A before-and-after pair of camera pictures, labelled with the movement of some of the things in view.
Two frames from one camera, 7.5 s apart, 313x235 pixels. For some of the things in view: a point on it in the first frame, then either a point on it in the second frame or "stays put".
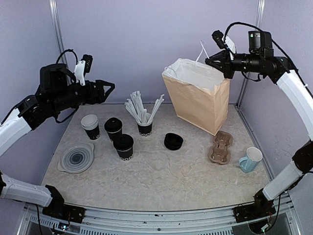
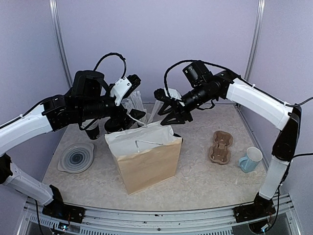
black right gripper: [226, 64] -> [179, 114]
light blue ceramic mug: [249, 162] stays put
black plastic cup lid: [113, 125] stays put
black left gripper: [92, 99] -> [128, 121]
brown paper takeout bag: [199, 93] -> [145, 155]
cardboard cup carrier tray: [220, 153] stays put
